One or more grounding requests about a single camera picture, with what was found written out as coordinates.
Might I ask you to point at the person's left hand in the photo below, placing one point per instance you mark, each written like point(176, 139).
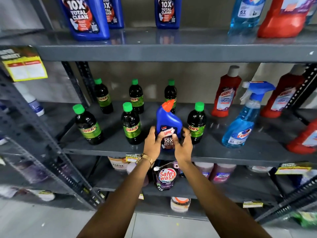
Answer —
point(151, 146)

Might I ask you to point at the person's right hand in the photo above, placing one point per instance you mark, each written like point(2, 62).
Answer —
point(184, 149)

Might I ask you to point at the person's left thumb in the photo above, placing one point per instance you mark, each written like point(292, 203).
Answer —
point(161, 137)

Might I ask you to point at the person's right thumb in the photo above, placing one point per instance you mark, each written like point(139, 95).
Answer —
point(175, 140)

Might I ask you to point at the blue bottle with orange cap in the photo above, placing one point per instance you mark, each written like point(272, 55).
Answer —
point(168, 120)

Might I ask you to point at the person's left forearm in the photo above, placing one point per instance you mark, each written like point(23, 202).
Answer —
point(121, 203)

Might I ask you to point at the person's right forearm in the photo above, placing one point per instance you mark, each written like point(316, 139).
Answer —
point(213, 203)

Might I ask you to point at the gold wristwatch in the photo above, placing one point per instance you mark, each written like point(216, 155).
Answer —
point(145, 159)

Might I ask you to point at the group of dark green-capped bottles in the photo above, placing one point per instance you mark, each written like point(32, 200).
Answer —
point(131, 126)

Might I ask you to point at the small yellow shelf tag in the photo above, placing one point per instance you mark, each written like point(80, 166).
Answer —
point(293, 169)
point(132, 158)
point(252, 204)

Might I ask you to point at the purple detergent pouch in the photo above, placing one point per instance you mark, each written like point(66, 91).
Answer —
point(166, 177)

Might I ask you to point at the pink liquid bottle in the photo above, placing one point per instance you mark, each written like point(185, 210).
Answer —
point(223, 173)
point(205, 169)

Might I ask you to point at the white and orange pouch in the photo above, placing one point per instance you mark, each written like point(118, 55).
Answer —
point(117, 163)

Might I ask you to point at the white pack with orange print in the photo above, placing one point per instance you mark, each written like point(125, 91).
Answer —
point(180, 204)

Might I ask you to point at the red bottle with white cap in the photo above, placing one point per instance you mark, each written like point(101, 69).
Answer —
point(225, 96)
point(282, 99)
point(304, 142)

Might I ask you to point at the blue trigger spray bottle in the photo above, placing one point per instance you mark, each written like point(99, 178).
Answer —
point(241, 126)

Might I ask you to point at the grey metal shelf rack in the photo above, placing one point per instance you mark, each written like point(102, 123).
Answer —
point(158, 50)

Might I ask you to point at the large blue cleaner bottle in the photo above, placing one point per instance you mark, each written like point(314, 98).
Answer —
point(113, 12)
point(84, 17)
point(168, 12)

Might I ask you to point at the grey neighbouring shelf rack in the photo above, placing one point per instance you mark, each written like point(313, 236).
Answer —
point(29, 136)

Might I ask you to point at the white bottle with blue label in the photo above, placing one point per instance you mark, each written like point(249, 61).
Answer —
point(33, 102)

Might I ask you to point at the light blue glass cleaner bottle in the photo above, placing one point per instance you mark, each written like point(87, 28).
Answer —
point(245, 14)

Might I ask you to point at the green packet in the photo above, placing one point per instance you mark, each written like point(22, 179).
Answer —
point(305, 218)

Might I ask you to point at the large yellow shelf tag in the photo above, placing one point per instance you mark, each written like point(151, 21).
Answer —
point(24, 66)

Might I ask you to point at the large red cleaner bottle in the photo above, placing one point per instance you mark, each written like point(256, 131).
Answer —
point(282, 22)

